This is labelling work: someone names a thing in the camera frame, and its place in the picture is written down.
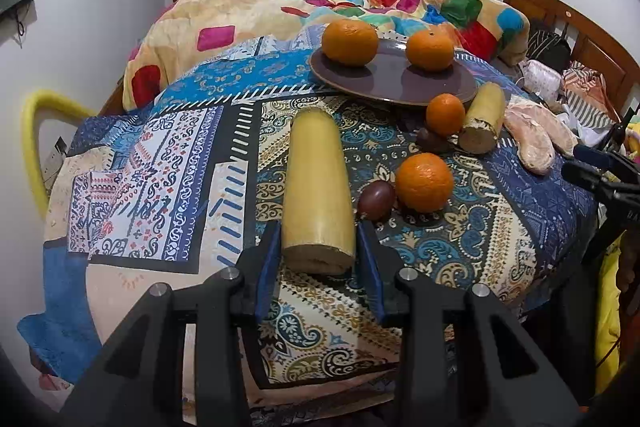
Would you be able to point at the small orange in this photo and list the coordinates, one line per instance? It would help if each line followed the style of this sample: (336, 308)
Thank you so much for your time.
(445, 114)

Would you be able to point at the wooden headboard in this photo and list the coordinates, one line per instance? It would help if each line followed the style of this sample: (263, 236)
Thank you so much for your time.
(570, 19)

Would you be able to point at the yellow foam tube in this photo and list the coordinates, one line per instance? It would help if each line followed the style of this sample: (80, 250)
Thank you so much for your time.
(32, 132)

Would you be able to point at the short yellow cylindrical fruit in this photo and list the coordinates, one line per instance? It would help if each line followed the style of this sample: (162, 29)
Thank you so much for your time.
(484, 119)

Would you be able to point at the striped cloth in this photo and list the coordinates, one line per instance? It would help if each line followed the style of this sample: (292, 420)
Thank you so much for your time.
(590, 99)

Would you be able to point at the brown round plate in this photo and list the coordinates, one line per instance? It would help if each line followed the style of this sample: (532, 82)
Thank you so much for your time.
(390, 79)

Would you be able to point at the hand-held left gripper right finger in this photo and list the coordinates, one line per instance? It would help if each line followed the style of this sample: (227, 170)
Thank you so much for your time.
(372, 277)

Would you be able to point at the blue patterned patchwork bedsheet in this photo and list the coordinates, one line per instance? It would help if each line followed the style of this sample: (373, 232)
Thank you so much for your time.
(175, 187)

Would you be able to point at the long yellow cylindrical fruit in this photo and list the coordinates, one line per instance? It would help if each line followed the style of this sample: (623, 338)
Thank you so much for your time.
(316, 187)

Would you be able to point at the pink patterned bag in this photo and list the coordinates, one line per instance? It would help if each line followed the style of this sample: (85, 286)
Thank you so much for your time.
(542, 79)

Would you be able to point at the black backpack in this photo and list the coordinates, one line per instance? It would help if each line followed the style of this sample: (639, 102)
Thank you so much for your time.
(547, 47)

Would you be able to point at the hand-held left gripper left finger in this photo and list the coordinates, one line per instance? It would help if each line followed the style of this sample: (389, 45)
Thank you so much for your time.
(267, 267)

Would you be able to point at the colourful patchwork quilt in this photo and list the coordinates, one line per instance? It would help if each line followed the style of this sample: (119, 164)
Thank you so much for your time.
(240, 19)

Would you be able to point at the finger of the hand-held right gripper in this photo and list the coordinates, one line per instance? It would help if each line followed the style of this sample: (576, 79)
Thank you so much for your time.
(585, 177)
(592, 155)

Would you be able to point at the large orange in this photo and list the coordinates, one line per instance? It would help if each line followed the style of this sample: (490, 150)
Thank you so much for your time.
(350, 42)
(430, 51)
(425, 182)

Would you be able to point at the wall socket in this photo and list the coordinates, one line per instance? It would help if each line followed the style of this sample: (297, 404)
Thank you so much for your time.
(55, 157)

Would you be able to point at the yellow cloth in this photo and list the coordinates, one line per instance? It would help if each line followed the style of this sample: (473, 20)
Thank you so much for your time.
(607, 307)

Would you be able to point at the dark purple passion fruit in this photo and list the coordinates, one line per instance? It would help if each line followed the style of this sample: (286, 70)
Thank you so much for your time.
(432, 139)
(376, 200)

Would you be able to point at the pink shell-shaped piece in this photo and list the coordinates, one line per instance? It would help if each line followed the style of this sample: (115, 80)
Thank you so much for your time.
(530, 147)
(557, 129)

